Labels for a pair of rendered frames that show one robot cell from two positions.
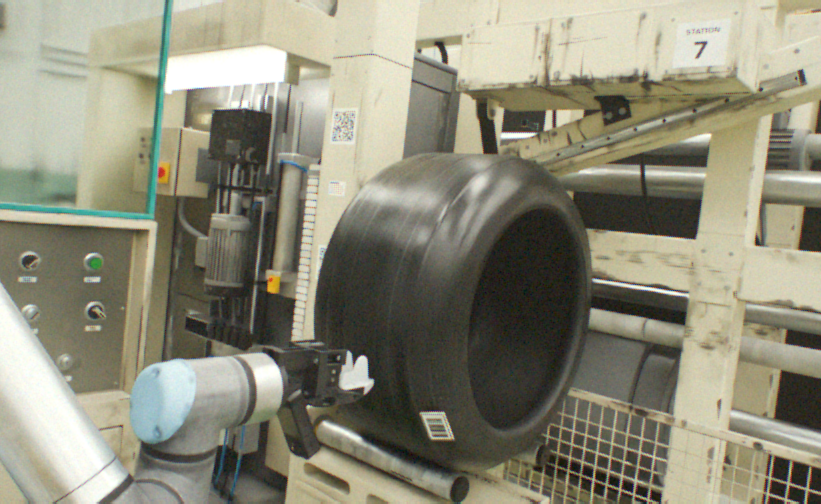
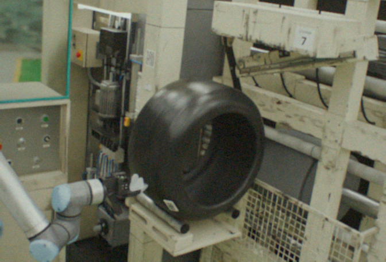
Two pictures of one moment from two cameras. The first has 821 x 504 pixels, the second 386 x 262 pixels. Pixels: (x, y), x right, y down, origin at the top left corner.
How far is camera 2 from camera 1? 0.95 m
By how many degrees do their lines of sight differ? 16
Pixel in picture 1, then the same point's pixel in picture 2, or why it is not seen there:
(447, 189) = (177, 110)
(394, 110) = (174, 50)
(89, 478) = (37, 224)
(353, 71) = (153, 33)
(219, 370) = (79, 188)
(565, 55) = (254, 28)
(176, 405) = (64, 201)
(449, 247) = (173, 137)
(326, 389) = (123, 191)
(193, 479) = (72, 223)
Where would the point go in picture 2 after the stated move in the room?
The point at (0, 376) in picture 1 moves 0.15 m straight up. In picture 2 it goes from (11, 195) to (11, 151)
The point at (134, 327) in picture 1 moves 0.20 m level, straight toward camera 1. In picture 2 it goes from (63, 145) to (60, 160)
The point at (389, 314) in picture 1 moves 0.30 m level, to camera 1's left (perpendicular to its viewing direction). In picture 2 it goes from (150, 162) to (76, 149)
